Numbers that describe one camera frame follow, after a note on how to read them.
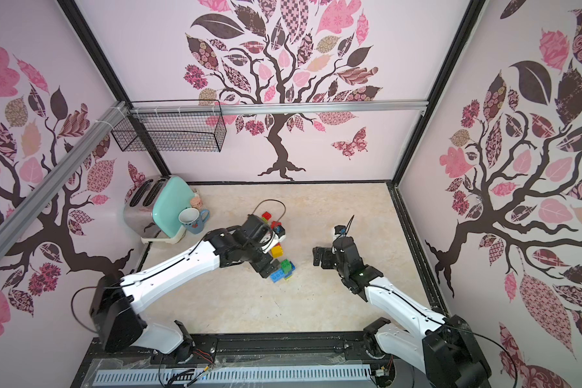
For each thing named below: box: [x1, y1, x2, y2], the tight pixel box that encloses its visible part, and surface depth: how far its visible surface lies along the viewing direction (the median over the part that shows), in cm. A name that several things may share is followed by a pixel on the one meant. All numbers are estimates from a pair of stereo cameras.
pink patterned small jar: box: [190, 192, 203, 209], surface depth 102 cm
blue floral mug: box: [177, 206, 211, 235], surface depth 99 cm
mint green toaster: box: [122, 175, 195, 245], surface depth 94 cm
